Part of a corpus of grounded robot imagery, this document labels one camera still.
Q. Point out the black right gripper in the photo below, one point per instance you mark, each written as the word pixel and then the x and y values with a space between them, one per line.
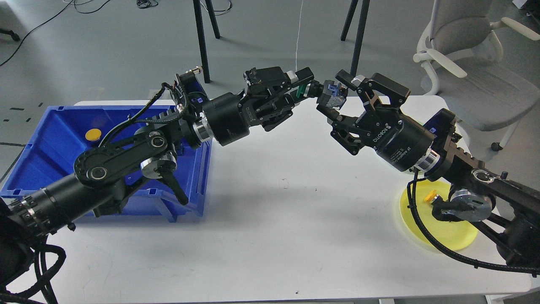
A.
pixel 395 137

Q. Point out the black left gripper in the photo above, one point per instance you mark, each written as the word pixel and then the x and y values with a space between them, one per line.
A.
pixel 229 117

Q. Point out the yellow button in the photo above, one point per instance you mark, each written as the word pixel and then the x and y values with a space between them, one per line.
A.
pixel 431 197
pixel 93 135

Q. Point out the green button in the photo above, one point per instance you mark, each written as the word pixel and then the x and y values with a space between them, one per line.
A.
pixel 331 94

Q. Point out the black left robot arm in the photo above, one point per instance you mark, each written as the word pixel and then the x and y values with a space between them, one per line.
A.
pixel 140 149

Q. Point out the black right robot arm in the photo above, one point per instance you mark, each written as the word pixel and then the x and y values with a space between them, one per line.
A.
pixel 505 211

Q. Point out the yellow plate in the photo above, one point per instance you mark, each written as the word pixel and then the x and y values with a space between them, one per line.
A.
pixel 455 236

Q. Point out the grey office chair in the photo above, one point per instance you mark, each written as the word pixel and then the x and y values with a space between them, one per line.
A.
pixel 461 54

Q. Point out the blue plastic bin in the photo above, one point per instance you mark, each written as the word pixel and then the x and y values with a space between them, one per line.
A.
pixel 60 138

